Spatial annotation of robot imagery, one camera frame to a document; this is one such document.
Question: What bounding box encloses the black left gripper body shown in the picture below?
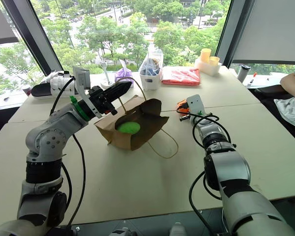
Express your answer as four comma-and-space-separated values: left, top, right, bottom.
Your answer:
88, 86, 118, 117

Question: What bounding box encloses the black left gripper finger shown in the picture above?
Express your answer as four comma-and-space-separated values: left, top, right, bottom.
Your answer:
103, 81, 134, 95
105, 85, 133, 101

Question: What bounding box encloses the purple plastic bag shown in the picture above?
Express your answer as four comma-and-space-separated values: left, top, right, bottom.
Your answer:
114, 67, 134, 86

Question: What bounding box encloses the red plastic bag pack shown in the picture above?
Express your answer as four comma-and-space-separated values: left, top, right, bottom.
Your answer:
161, 66, 202, 87

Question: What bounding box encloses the brown paper bag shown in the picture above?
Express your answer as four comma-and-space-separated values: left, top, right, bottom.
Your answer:
94, 77, 179, 159

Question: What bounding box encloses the green plush toy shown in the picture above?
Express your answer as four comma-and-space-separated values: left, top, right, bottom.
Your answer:
116, 121, 141, 135

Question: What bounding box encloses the white small stand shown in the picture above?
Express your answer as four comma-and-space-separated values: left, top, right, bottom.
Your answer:
99, 61, 114, 89

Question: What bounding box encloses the white storage bin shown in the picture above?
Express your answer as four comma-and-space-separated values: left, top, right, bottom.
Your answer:
138, 49, 164, 91

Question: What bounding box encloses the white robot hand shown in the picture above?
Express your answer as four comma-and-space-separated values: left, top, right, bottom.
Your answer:
46, 70, 76, 95

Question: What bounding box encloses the white plastic tray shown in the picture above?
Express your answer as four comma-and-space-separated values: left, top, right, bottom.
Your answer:
194, 58, 222, 77

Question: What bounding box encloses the tall yellow cup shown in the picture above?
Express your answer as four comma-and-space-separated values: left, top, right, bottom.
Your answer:
200, 48, 212, 63

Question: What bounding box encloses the black slipper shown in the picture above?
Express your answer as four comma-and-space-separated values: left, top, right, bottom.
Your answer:
30, 82, 58, 98

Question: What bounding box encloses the silver tumbler black lid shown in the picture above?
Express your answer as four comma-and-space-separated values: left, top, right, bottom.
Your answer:
236, 64, 251, 84

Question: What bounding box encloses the black chair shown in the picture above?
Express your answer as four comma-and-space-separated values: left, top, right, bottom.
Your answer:
254, 84, 287, 102

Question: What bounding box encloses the grey cloth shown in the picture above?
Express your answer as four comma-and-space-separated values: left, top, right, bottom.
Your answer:
273, 96, 295, 131

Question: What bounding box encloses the grey roller blind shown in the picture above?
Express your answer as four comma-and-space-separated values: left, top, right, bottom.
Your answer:
232, 0, 295, 65
0, 0, 19, 46

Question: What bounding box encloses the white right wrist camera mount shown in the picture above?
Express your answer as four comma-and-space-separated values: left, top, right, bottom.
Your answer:
186, 94, 207, 117

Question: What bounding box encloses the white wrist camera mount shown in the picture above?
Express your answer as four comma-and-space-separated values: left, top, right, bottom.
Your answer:
186, 94, 207, 117
72, 65, 103, 119

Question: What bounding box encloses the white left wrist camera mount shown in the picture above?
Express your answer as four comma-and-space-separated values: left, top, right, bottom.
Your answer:
72, 65, 103, 119

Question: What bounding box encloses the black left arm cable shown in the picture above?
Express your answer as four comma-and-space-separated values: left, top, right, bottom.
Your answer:
50, 76, 87, 228

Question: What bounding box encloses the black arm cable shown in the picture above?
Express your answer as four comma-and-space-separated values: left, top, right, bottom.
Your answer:
176, 108, 233, 236
50, 76, 87, 228

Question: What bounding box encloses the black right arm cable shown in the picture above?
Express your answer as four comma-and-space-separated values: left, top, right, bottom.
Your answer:
176, 108, 233, 236

